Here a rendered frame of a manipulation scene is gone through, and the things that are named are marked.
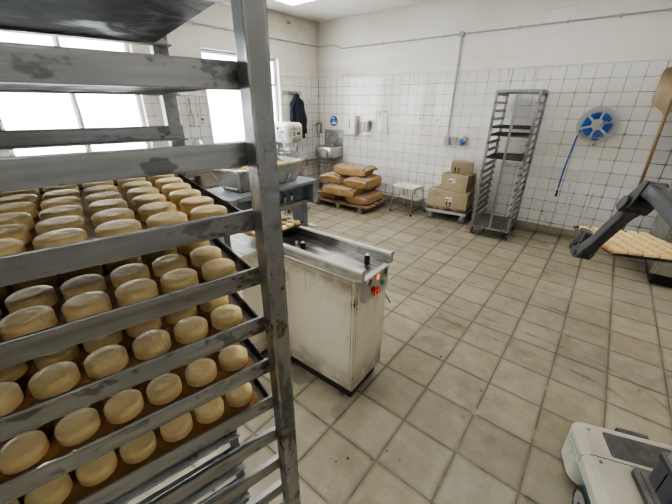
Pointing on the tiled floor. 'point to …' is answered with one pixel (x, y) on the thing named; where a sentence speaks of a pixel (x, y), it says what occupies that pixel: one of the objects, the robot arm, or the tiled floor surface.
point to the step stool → (409, 194)
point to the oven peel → (661, 109)
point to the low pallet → (352, 203)
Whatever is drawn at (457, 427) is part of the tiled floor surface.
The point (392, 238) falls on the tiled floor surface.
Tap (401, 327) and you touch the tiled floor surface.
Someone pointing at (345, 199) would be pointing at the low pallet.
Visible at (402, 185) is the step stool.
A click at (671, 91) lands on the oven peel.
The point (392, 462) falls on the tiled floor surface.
